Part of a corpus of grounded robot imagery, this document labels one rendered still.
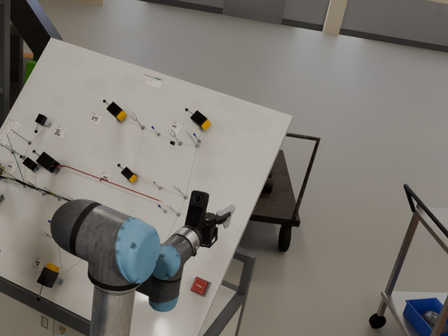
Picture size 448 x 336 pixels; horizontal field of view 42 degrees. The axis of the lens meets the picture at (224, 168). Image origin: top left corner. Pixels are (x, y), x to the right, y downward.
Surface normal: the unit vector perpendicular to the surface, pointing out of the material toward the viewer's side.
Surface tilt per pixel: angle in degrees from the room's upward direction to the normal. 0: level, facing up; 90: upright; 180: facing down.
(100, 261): 90
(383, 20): 90
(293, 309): 0
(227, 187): 49
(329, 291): 0
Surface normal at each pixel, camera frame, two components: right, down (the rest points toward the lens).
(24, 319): -0.42, 0.34
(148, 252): 0.91, 0.21
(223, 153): -0.21, -0.32
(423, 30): 0.02, 0.45
